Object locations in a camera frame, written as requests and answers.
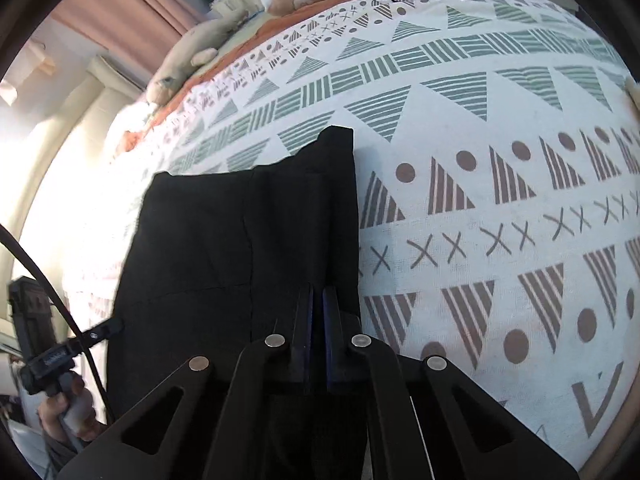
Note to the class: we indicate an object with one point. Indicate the patterned white bedspread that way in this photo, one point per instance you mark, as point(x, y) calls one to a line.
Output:
point(500, 135)

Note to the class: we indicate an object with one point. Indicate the person's left hand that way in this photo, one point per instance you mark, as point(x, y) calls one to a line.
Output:
point(55, 415)

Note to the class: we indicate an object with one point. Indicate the black garment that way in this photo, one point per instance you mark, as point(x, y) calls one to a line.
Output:
point(200, 235)

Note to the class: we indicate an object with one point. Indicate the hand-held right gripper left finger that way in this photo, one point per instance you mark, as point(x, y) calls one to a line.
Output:
point(300, 350)

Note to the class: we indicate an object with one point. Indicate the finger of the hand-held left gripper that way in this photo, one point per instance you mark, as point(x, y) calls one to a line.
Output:
point(107, 330)

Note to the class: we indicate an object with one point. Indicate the cream padded headboard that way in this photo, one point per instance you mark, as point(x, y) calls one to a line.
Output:
point(115, 80)

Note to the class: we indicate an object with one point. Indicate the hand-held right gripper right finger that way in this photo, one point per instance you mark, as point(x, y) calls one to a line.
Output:
point(340, 350)

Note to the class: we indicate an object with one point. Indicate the grey plush toy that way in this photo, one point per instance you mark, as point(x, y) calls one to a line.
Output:
point(200, 45)

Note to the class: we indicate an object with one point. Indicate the orange blanket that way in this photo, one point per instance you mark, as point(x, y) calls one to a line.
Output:
point(320, 2)

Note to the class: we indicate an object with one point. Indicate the pink curtain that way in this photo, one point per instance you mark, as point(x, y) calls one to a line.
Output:
point(125, 10)

